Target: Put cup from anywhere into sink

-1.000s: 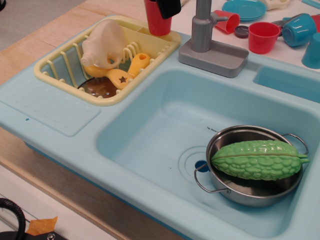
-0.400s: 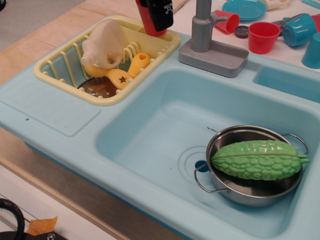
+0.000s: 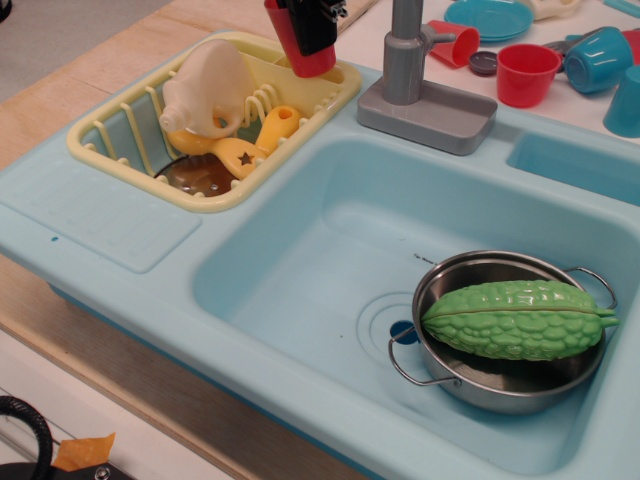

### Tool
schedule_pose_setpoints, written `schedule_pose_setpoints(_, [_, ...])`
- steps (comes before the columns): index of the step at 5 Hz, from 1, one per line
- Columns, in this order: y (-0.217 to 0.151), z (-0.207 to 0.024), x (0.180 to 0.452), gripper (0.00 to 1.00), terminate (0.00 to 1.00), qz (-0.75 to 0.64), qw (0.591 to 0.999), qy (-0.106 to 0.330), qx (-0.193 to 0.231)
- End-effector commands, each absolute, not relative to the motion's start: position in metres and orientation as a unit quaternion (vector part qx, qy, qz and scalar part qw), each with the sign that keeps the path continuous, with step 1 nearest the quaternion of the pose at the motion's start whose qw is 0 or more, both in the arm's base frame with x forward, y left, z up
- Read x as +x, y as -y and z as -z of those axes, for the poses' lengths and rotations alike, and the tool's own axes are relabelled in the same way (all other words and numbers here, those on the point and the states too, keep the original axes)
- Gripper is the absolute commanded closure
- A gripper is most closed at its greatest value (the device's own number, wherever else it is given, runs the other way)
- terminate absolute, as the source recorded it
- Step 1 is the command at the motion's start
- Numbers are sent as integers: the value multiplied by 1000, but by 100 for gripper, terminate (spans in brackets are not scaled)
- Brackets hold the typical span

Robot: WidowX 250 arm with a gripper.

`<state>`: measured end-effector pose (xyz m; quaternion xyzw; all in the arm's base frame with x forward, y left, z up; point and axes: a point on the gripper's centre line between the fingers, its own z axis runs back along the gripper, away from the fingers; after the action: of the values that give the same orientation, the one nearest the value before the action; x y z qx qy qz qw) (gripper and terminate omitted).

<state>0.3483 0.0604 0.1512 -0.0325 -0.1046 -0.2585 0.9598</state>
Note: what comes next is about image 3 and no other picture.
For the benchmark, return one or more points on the red cup lying sideways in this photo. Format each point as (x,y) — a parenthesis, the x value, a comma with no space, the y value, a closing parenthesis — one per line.
(454,53)

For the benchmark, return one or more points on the orange tape piece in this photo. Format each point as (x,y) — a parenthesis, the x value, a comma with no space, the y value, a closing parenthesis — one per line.
(77,454)

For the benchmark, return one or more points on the cream toy pitcher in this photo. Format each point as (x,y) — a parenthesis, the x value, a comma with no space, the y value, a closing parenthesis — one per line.
(208,92)

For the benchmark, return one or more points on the teal cup lying sideways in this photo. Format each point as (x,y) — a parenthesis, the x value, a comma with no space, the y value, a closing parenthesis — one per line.
(598,62)

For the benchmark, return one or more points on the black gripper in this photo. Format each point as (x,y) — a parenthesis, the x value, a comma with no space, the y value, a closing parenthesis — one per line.
(315,23)

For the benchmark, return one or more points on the red plastic cup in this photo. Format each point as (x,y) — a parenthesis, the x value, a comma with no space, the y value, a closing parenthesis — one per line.
(303,66)

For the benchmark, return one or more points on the black device base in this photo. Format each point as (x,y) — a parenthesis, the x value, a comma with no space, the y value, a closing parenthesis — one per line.
(23,470)

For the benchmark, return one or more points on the green toy bitter gourd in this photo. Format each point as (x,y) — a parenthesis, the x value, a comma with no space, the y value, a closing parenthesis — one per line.
(530,320)

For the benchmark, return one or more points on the yellow star spatula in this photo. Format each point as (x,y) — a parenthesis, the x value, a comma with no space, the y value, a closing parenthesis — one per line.
(238,156)

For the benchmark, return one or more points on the steel pot with handles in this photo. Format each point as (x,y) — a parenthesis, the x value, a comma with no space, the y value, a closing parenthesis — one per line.
(502,386)

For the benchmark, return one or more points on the pale yellow dish rack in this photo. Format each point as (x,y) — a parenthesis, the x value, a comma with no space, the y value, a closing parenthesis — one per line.
(124,138)

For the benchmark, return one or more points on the dark grey small lid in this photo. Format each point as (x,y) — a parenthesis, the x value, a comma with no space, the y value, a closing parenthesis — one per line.
(483,63)

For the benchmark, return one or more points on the red upright cup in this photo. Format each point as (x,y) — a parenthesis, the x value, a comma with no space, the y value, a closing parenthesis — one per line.
(525,73)

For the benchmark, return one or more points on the cream toy item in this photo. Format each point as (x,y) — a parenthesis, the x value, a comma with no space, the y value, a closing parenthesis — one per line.
(543,9)

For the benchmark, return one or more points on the grey toy faucet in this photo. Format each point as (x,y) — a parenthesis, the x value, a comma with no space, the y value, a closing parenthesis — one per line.
(402,103)

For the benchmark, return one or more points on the teal cup at edge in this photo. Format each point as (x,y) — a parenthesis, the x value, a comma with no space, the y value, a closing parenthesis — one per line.
(622,117)

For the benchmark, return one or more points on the light blue toy sink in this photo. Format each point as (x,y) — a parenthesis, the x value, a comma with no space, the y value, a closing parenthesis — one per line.
(288,298)

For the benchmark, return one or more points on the teal plates stack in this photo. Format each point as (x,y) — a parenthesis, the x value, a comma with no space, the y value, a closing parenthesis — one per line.
(496,21)

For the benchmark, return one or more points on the glass pot lid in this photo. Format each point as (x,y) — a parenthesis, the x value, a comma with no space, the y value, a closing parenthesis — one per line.
(198,174)

